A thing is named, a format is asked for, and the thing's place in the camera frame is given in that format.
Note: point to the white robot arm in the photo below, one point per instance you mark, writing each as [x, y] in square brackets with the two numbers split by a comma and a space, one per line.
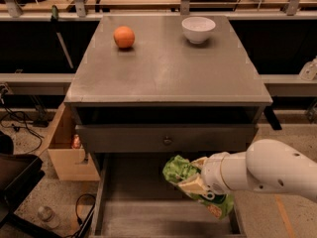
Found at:
[267, 166]

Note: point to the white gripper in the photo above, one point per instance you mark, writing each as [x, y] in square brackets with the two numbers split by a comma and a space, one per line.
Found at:
[212, 174]

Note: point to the round metal drawer knob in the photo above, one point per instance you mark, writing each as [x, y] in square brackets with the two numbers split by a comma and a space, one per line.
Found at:
[167, 141]

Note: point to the green rice chip bag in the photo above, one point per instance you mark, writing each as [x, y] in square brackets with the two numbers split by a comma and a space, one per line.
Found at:
[178, 169]

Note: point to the grey open middle drawer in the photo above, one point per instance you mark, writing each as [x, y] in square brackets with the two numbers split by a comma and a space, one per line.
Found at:
[135, 201]

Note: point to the cardboard box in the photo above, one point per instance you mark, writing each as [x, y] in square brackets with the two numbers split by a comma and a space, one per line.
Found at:
[69, 163]

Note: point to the grey wooden cabinet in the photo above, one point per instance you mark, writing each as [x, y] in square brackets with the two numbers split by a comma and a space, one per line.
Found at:
[162, 79]

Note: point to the white ceramic bowl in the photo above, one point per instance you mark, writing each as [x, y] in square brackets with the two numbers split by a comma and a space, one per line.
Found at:
[197, 30]

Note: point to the orange fruit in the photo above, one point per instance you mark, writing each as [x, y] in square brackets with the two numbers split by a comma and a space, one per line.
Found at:
[124, 37]

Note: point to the black chair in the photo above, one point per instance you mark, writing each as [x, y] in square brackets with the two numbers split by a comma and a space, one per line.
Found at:
[19, 174]

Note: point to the clear plastic water bottle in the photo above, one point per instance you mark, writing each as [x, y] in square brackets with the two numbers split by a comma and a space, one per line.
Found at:
[49, 219]

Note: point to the green handled tool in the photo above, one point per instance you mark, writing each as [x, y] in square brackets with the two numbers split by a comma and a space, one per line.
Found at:
[54, 20]

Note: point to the grey top drawer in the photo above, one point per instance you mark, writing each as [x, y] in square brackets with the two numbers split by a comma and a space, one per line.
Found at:
[148, 139]

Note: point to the red can in box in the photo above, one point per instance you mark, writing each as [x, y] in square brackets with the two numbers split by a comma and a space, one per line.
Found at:
[75, 143]

